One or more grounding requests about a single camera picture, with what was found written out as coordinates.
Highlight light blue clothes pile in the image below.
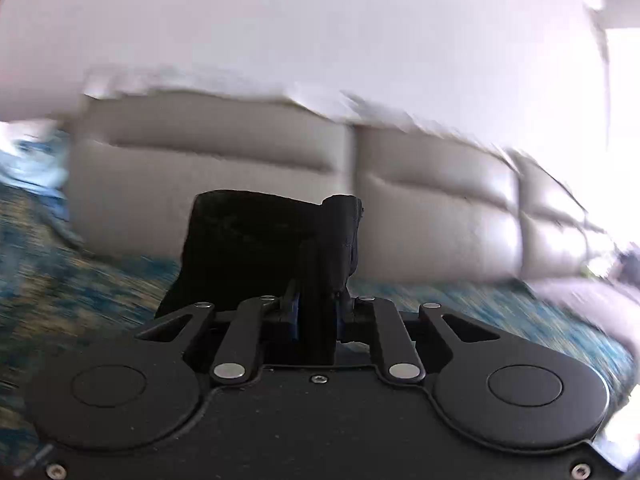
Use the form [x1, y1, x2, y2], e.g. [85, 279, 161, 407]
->
[1, 122, 70, 221]

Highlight beige leather sofa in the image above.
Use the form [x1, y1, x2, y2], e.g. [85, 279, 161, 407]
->
[67, 91, 640, 356]

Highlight cream lace sofa throw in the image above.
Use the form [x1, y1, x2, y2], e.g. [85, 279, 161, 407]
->
[82, 65, 502, 154]

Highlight teal paisley sofa cover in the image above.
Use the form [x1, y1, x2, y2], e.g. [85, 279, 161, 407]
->
[1, 186, 637, 466]

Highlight black pants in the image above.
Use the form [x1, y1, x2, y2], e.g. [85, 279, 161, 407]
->
[155, 190, 363, 364]

